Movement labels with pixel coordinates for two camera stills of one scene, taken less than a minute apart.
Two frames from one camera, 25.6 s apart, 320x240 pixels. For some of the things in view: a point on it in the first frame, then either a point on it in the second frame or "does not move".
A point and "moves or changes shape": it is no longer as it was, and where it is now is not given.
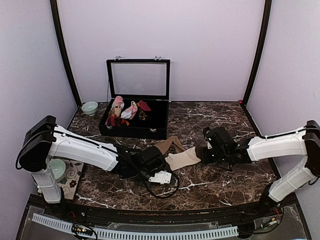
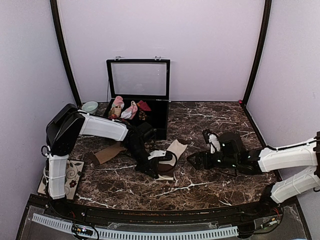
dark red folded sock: (143, 106) does not move
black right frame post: (265, 29) does not move
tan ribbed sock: (164, 145) moves or changes shape
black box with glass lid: (146, 80) does not move
